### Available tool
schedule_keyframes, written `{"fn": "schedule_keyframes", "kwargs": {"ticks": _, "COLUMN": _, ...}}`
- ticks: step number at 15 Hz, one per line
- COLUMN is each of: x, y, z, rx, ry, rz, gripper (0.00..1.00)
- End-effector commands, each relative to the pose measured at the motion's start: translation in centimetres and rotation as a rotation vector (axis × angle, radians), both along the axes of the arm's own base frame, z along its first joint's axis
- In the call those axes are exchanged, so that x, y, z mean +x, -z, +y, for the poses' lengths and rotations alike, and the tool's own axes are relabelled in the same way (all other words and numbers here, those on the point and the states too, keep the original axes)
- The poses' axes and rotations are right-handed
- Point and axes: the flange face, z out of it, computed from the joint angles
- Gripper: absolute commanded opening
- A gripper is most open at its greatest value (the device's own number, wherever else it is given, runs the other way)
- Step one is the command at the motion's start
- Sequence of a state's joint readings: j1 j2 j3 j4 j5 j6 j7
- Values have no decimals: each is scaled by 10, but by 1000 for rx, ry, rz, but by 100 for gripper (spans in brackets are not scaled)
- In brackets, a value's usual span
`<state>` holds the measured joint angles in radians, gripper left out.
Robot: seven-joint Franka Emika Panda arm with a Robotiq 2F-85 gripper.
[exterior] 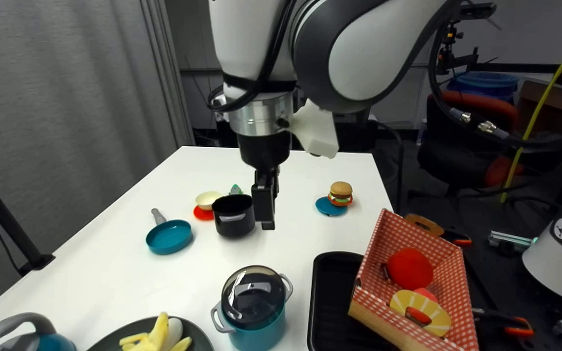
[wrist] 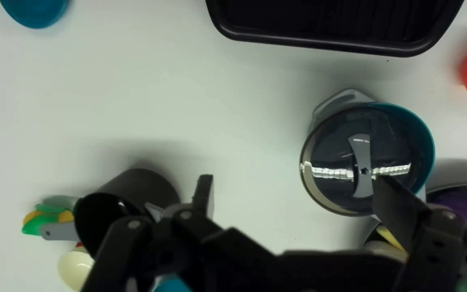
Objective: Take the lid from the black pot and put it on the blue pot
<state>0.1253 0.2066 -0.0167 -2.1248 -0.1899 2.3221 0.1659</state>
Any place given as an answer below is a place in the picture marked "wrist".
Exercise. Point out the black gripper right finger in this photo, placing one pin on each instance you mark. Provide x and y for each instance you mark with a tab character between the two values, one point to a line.
433	244

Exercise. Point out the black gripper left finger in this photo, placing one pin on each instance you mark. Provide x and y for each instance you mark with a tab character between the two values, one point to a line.
120	254

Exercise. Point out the glass pot lid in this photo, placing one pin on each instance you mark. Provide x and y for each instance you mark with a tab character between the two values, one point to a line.
341	157

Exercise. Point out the black toy pot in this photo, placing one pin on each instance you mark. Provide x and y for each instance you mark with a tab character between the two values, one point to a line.
130	189

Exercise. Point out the blue toy pot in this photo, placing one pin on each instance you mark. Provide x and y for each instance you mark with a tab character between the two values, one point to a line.
425	147

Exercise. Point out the yellow toy banana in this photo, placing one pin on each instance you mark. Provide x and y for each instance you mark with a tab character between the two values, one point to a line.
388	236

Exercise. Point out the teal toy frying pan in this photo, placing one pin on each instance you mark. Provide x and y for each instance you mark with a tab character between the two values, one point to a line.
170	285

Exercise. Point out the green yellow toy corn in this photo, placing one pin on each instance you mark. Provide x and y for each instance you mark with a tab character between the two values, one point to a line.
41	217

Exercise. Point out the black plastic tray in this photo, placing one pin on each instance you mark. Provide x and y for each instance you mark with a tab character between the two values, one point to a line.
331	22

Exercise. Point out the small teal plate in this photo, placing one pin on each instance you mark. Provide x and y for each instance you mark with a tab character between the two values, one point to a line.
36	14

